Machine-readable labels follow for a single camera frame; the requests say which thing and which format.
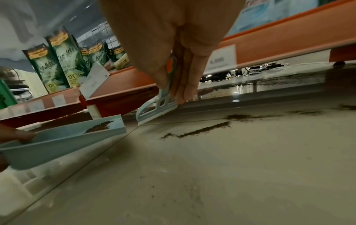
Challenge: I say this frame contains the white wire grid rack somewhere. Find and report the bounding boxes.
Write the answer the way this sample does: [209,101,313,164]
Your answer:
[76,20,123,53]

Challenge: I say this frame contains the stack of clear water bottles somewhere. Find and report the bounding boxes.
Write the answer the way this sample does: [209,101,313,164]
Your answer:
[226,0,320,37]

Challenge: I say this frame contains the person's right hand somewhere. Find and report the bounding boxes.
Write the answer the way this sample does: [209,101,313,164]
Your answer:
[98,0,247,105]

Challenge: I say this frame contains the red edged store shelf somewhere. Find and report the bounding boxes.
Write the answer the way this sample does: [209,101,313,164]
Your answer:
[0,0,356,130]

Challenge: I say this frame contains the light blue brush white bristles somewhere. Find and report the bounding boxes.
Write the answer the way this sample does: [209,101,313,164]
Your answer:
[135,54,179,126]

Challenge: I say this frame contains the light blue plastic dustpan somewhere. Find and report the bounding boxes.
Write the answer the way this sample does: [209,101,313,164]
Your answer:
[0,114,127,171]

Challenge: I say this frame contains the stack of dark green pouches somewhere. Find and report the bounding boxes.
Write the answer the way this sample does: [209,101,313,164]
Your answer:
[22,26,131,94]

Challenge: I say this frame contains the light green detergent packet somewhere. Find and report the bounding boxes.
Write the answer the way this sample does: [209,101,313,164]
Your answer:
[0,79,19,110]

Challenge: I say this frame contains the person's left hand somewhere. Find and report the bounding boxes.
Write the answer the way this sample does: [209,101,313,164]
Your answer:
[0,123,36,145]

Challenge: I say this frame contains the brown granules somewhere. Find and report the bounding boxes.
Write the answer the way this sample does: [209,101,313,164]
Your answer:
[83,104,356,140]

